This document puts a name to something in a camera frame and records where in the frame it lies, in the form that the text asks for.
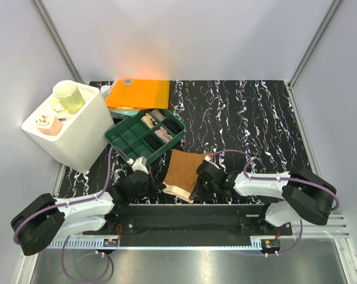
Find beige rolled sock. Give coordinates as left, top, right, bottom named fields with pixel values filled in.
left=141, top=113, right=159, bottom=129

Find pink rolled sock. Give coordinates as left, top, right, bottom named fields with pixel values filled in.
left=155, top=127, right=173, bottom=143

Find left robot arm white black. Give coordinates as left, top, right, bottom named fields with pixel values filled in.
left=11, top=170, right=166, bottom=256

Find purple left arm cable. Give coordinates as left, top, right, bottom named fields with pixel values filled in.
left=12, top=146, right=134, bottom=281

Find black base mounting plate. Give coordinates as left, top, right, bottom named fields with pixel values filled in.
left=44, top=203, right=330, bottom=248

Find green divided organizer tray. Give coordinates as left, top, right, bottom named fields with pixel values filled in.
left=105, top=109, right=185, bottom=164

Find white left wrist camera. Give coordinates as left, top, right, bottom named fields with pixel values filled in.
left=127, top=156, right=149, bottom=174

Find pink box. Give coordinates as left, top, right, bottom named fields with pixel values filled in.
left=36, top=115, right=63, bottom=136

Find white storage bin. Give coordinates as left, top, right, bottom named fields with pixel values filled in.
left=21, top=83, right=114, bottom=173

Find grey rolled sock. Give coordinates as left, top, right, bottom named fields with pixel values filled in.
left=150, top=109, right=166, bottom=122

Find aluminium front rail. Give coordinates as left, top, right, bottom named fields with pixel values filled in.
left=47, top=217, right=349, bottom=251

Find brown boxer briefs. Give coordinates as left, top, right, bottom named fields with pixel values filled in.
left=163, top=150, right=211, bottom=204

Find orange and teal folders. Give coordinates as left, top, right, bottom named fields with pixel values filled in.
left=100, top=79, right=170, bottom=119

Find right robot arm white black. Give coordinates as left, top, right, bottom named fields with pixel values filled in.
left=189, top=160, right=338, bottom=235

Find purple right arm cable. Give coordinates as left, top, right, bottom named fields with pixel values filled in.
left=207, top=150, right=341, bottom=257

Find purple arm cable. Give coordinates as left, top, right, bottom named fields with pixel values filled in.
left=207, top=150, right=341, bottom=257
left=12, top=146, right=134, bottom=281

